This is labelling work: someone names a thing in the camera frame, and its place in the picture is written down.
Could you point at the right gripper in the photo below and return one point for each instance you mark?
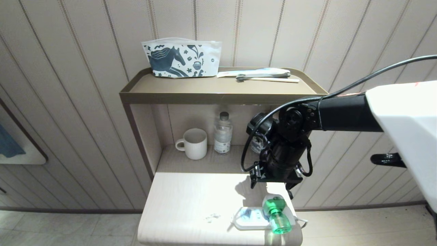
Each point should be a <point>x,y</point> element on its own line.
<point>282,158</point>

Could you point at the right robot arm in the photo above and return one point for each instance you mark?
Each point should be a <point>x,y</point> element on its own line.
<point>344,113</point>

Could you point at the green mosquito repellent device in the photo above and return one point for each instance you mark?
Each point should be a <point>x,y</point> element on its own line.
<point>277,215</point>

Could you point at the white power strip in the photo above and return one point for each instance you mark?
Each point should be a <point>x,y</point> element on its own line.
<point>248,218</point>

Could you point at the clear glass cup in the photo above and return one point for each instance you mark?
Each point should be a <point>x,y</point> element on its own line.
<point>256,145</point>

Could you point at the clear plastic water bottle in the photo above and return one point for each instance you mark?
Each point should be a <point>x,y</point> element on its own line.
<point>223,136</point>

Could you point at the beige shelf unit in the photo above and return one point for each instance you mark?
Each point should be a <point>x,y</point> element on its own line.
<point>191,191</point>

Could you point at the white ribbed mug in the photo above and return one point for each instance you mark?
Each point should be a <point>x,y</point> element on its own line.
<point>195,143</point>

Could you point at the white toothpaste tube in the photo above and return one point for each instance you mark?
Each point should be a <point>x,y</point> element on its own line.
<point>254,72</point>

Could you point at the white pouch with horse print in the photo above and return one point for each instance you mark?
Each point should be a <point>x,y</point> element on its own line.
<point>181,58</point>

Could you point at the brown framed wall mirror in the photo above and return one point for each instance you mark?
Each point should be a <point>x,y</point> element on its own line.
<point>20,150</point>

